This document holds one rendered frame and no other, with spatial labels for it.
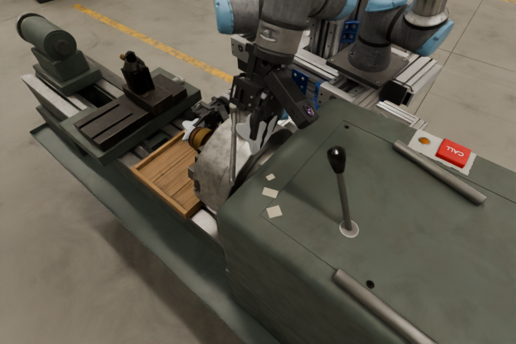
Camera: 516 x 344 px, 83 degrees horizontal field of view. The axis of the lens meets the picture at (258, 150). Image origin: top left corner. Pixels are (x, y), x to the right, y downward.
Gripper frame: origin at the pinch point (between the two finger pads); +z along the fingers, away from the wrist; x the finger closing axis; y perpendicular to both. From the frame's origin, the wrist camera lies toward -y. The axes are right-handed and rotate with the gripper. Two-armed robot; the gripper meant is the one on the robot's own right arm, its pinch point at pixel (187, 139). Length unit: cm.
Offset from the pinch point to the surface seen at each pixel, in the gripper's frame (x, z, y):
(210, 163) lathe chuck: 11.3, 7.9, -20.4
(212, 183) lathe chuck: 7.8, 10.5, -22.9
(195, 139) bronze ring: 2.7, -0.1, -4.2
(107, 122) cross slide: -10.6, 8.1, 40.2
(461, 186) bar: 20, -16, -69
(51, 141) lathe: -54, 22, 104
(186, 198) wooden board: -19.2, 9.5, -4.9
